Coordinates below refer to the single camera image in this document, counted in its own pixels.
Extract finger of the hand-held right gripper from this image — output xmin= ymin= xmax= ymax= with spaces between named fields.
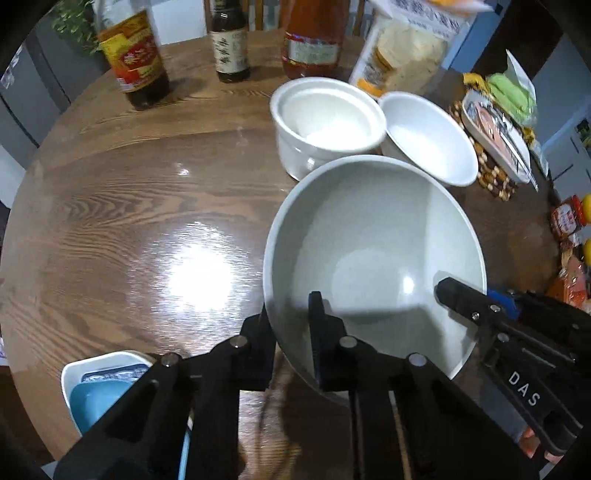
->
xmin=436 ymin=277 xmax=505 ymax=334
xmin=488 ymin=289 xmax=520 ymax=320

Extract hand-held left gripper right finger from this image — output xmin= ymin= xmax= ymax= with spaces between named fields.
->
xmin=308 ymin=291 xmax=541 ymax=480

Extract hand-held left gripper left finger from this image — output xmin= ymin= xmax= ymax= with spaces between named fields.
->
xmin=54 ymin=308 xmax=279 ymax=480

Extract large white bowl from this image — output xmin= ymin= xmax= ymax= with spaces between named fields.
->
xmin=262 ymin=154 xmax=488 ymax=395

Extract blue oval dish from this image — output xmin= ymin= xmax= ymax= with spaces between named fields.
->
xmin=69 ymin=379 xmax=192 ymax=480

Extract medium white bowl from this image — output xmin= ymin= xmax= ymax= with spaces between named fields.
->
xmin=379 ymin=91 xmax=479 ymax=188

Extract square blue patterned plate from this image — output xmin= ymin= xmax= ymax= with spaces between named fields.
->
xmin=61 ymin=350 xmax=157 ymax=435

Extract white ceramic ramekin pot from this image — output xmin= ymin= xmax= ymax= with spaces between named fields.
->
xmin=270 ymin=78 xmax=387 ymax=182

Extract person's right hand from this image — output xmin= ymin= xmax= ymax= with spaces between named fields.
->
xmin=519 ymin=428 xmax=566 ymax=468

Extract red snack packets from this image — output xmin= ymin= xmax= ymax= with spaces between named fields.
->
xmin=547 ymin=255 xmax=591 ymax=315

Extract red chili sauce jar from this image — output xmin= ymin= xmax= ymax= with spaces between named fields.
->
xmin=550 ymin=196 xmax=588 ymax=241

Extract wooden bead trivet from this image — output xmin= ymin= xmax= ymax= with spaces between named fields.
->
xmin=449 ymin=102 xmax=519 ymax=203

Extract white rectangular tray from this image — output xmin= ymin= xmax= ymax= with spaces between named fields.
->
xmin=462 ymin=90 xmax=533 ymax=184

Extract metal kitchen tool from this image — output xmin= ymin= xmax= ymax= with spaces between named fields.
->
xmin=496 ymin=111 xmax=539 ymax=191

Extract pink plastic utensil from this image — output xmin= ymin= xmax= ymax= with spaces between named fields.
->
xmin=475 ymin=107 xmax=506 ymax=148

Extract green plastic bag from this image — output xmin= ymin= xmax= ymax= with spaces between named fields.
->
xmin=487 ymin=50 xmax=539 ymax=127

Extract yellow snack packets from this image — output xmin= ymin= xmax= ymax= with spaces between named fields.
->
xmin=463 ymin=72 xmax=491 ymax=94

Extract white flour bag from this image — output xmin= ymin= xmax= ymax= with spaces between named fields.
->
xmin=348 ymin=0 xmax=477 ymax=99

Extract red ketchup bottle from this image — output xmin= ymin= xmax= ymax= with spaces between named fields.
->
xmin=281 ymin=0 xmax=350 ymax=80

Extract small dark sauce bottle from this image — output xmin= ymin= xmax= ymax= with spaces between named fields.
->
xmin=208 ymin=0 xmax=251 ymax=84

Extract yellow cap vinegar bottle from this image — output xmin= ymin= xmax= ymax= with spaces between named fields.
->
xmin=93 ymin=0 xmax=171 ymax=110

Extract grey fridge with photo magnets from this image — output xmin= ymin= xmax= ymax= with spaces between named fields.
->
xmin=0 ymin=16 xmax=114 ymax=153

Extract trailing green plant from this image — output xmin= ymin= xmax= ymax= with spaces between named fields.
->
xmin=50 ymin=0 xmax=101 ymax=52

